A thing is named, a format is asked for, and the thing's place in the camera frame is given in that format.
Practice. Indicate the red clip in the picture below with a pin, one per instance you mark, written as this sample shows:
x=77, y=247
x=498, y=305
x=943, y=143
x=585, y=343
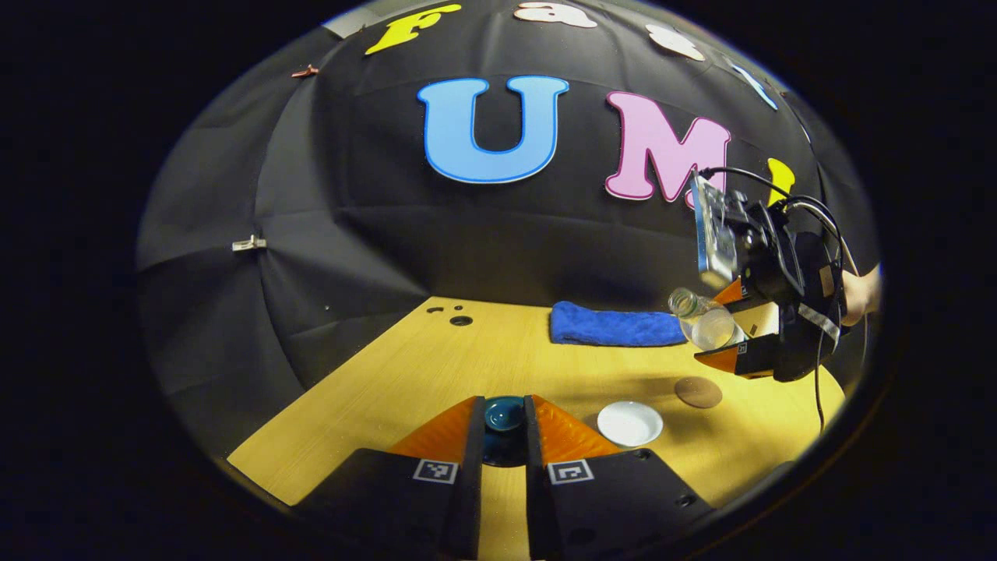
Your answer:
x=305, y=72

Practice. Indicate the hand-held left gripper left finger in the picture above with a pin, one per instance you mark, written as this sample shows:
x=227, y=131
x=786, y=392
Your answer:
x=466, y=483

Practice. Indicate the round cork coaster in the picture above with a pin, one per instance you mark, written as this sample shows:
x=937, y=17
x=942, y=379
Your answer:
x=699, y=392

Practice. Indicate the dark teal teacup lid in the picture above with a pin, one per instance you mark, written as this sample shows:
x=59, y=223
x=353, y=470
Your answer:
x=504, y=414

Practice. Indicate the dark green teacup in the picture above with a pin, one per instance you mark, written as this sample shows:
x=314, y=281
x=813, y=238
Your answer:
x=629, y=423

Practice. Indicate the blue towel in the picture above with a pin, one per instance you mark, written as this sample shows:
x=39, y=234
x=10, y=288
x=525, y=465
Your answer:
x=615, y=326

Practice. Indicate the clear plastic water bottle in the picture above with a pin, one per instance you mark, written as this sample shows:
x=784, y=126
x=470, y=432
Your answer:
x=709, y=323

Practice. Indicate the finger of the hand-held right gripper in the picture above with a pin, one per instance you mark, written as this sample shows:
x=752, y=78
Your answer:
x=734, y=294
x=752, y=358

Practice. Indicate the black backdrop cloth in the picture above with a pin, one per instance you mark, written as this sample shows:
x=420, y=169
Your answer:
x=374, y=234

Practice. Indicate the silver metal clip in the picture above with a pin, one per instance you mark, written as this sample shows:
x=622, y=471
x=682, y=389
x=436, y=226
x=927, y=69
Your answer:
x=249, y=244

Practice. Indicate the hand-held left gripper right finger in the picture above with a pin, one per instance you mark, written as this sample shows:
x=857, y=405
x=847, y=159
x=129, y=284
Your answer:
x=537, y=483

